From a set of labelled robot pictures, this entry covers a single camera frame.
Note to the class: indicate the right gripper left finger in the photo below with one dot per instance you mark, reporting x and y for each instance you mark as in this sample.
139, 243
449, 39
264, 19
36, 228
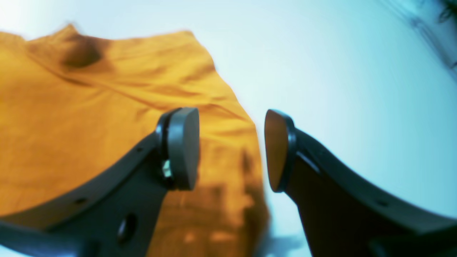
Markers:
114, 214

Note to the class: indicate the orange T-shirt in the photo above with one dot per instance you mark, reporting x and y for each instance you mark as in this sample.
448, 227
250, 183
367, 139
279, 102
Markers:
72, 105

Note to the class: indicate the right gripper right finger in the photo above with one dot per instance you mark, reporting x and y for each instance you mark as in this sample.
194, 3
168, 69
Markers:
342, 214

